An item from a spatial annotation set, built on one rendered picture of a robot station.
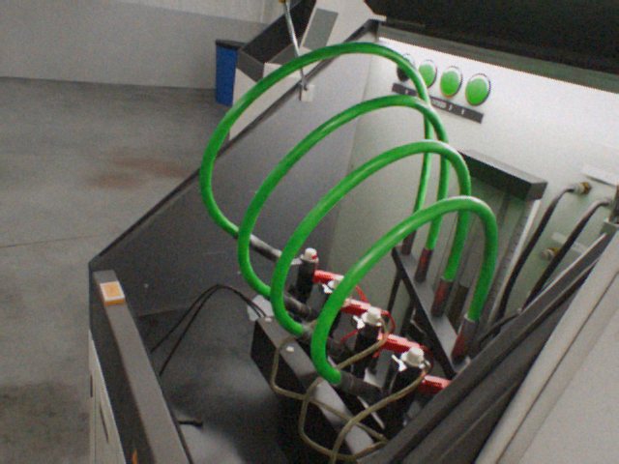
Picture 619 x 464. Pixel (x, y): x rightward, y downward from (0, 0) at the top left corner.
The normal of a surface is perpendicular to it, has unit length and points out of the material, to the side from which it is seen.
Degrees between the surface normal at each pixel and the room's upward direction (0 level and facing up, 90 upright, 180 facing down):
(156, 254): 90
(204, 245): 90
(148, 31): 90
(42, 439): 0
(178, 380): 0
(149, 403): 0
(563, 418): 76
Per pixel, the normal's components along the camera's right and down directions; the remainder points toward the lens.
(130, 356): 0.17, -0.89
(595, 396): -0.79, -0.13
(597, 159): -0.85, 0.09
